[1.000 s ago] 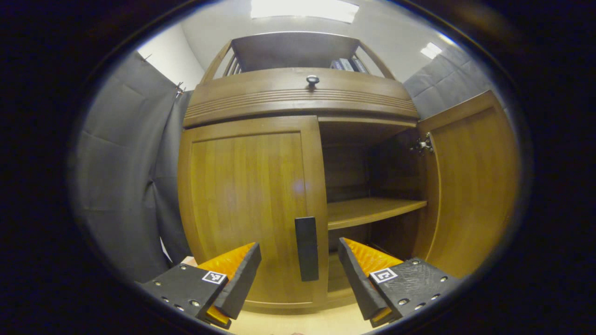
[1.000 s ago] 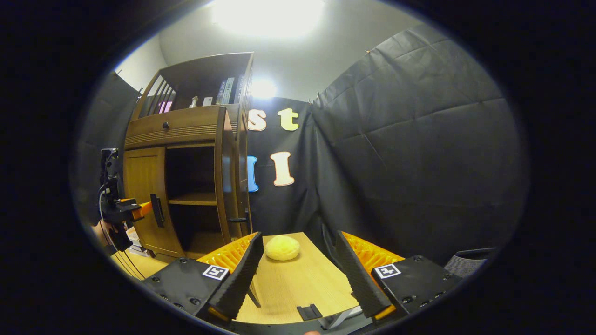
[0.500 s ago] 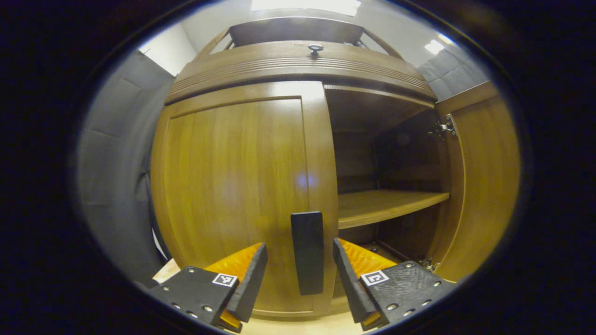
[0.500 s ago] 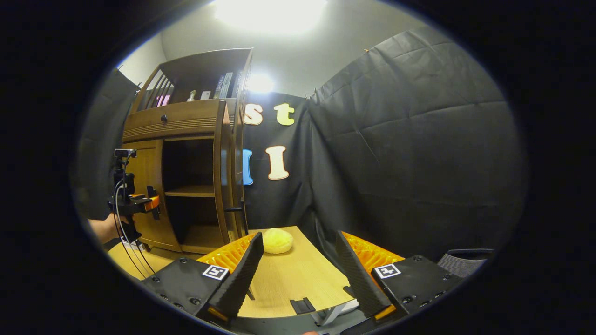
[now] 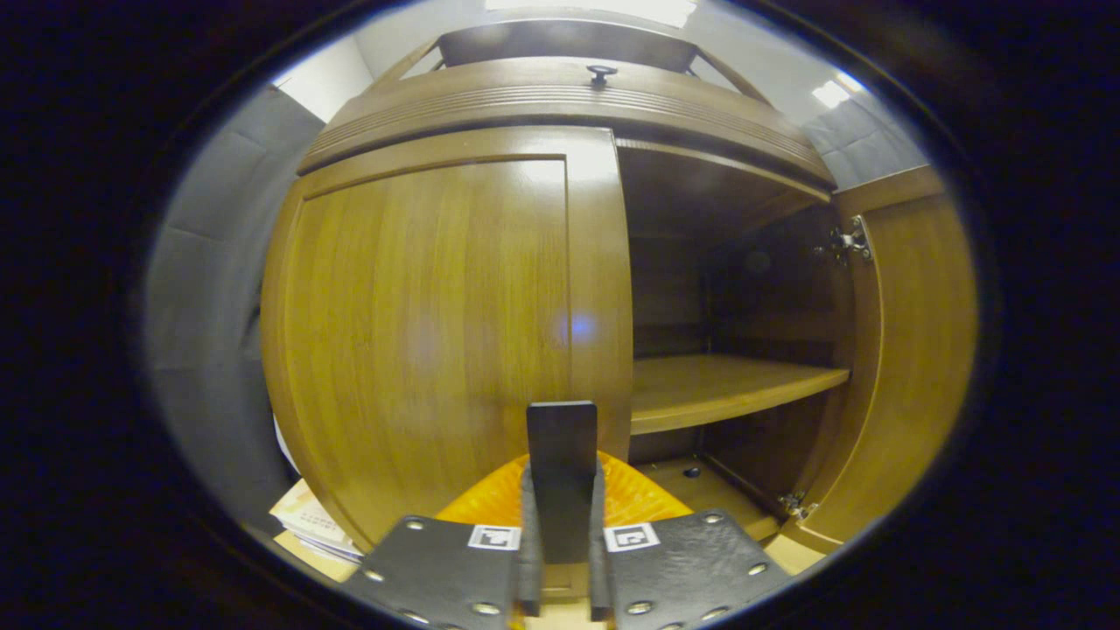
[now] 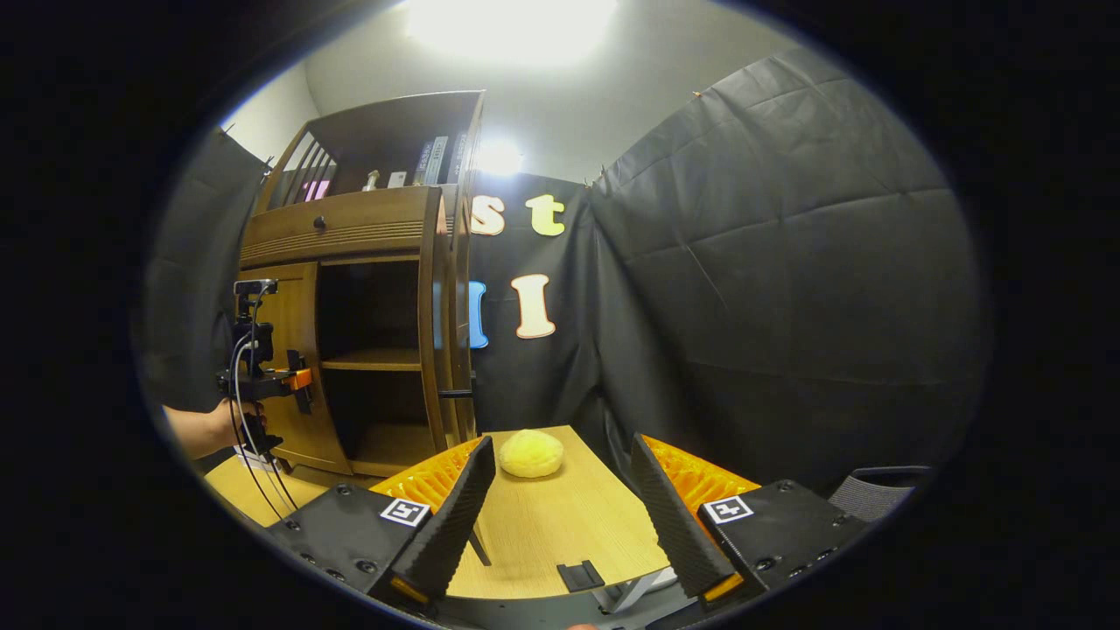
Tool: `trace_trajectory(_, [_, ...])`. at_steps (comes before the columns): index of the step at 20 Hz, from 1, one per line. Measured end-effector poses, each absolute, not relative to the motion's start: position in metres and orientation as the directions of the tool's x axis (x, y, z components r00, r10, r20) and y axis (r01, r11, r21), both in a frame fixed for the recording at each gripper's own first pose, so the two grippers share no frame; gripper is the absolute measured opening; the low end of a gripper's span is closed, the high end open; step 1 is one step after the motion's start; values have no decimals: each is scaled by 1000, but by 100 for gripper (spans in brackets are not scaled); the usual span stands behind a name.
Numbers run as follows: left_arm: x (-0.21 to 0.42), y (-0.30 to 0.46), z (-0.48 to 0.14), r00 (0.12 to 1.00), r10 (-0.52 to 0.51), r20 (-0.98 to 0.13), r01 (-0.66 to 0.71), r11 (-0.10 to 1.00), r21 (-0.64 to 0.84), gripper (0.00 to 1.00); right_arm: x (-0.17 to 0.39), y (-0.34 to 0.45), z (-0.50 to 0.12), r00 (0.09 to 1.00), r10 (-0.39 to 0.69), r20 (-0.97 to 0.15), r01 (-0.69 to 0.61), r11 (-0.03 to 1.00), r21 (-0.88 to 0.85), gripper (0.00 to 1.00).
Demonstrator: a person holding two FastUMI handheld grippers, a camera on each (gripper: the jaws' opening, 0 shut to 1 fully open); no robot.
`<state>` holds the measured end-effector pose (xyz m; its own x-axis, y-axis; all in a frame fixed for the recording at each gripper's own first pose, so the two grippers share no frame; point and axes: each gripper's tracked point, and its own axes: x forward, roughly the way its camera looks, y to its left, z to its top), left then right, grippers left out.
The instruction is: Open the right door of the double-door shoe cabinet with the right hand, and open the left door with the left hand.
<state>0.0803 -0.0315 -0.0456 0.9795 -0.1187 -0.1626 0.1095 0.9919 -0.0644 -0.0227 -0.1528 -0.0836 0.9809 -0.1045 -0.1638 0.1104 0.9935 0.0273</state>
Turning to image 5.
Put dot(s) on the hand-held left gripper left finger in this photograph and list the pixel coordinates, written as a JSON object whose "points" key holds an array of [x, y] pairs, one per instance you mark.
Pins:
{"points": [[528, 577]]}

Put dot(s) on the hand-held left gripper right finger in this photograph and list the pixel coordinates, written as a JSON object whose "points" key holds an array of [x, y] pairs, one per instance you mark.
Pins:
{"points": [[598, 577]]}

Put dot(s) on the wooden cabinet door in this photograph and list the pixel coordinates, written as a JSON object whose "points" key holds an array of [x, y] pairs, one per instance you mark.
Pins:
{"points": [[919, 350], [420, 332]]}

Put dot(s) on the wooden double-door shoe cabinet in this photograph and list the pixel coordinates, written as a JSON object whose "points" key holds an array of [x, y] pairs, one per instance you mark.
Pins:
{"points": [[700, 192]]}

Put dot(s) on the metal door hinge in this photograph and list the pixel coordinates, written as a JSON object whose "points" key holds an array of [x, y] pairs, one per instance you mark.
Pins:
{"points": [[847, 241], [796, 505]]}

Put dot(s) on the wooden cabinet drawer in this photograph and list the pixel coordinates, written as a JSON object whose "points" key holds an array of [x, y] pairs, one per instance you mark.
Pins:
{"points": [[525, 101]]}

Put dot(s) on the stack of books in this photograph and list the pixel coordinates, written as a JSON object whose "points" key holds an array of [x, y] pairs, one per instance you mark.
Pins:
{"points": [[311, 521]]}

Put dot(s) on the wooden inner shelf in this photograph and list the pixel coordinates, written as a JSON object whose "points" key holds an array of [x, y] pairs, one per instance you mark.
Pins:
{"points": [[717, 385]]}

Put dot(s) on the black round drawer knob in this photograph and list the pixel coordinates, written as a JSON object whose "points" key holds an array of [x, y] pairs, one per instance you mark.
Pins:
{"points": [[601, 73]]}

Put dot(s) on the small ceiling light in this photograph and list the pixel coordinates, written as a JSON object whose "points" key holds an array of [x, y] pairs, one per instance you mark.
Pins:
{"points": [[831, 92]]}

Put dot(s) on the large ceiling light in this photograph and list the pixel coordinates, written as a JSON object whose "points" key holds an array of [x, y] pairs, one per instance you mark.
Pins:
{"points": [[612, 9]]}

